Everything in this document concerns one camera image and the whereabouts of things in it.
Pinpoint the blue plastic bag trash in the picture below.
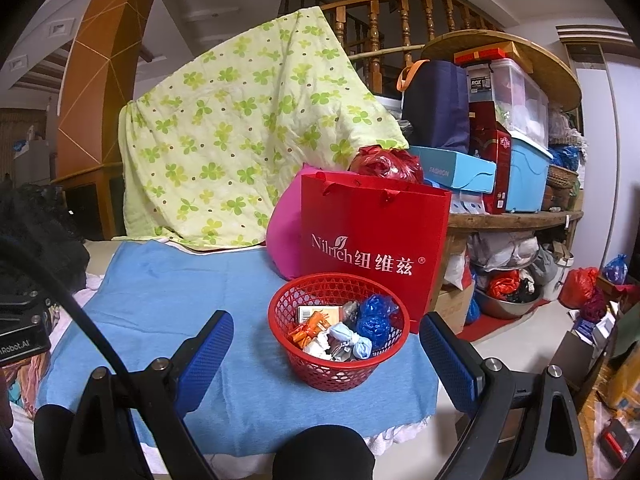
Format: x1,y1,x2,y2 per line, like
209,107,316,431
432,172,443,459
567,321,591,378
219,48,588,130
355,294,398,351

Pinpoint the white paper ball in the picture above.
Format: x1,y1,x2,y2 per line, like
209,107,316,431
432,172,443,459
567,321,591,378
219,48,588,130
303,332,352,363

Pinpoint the black plastic bag trash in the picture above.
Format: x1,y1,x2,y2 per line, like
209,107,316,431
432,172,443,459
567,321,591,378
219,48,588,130
341,301,359,328

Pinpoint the orange white medicine box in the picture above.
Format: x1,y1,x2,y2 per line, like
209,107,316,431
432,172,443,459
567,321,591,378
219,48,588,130
296,304,346,326

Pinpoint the orange wrapper bundle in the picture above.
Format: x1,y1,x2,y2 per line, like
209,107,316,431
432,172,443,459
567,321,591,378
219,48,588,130
288,311,330,349

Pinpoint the pink striped garment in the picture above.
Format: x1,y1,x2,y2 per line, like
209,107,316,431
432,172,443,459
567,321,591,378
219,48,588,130
1,351,51,419

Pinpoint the black clothing pile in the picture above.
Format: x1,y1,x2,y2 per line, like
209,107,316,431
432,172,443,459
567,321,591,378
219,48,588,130
1,182,90,292

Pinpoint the blue towel blanket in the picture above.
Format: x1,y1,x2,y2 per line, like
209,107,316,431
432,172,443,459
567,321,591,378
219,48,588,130
37,238,441,458

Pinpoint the red mesh plastic basket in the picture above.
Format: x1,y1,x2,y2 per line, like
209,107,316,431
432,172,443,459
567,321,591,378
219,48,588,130
268,273,409,392

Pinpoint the red Nilrich paper bag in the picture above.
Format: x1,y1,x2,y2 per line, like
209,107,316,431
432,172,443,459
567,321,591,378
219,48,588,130
300,171,451,333

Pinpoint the magenta pillow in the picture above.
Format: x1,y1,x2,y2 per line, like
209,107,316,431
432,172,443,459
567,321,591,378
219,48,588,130
266,165,318,280

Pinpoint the green clover quilt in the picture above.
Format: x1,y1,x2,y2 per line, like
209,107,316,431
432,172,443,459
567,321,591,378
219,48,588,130
118,6,407,250

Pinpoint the light blue shoe box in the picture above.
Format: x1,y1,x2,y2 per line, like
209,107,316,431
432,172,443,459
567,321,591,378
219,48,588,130
409,145,497,194

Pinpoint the blue plastic storage bin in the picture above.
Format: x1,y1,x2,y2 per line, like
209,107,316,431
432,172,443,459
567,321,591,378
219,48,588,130
506,132,552,214

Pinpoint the orange wooden arch column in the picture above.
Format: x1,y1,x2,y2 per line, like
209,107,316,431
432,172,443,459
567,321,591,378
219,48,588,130
56,0,154,240

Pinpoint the red plastic bag in paper bag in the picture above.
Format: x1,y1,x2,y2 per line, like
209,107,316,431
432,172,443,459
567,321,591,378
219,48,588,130
348,145,424,183

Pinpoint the clear plastic storage box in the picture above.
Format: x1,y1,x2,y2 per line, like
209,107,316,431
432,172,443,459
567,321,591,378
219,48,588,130
465,58,549,148

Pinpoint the navy tote bag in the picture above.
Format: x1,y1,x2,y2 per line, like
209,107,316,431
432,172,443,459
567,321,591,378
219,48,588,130
396,60,470,154

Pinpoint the round wooden table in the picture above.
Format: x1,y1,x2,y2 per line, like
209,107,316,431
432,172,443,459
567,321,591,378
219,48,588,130
422,29,582,257

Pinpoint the wooden stair railing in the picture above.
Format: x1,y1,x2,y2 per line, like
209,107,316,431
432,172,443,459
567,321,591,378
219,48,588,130
279,0,501,96

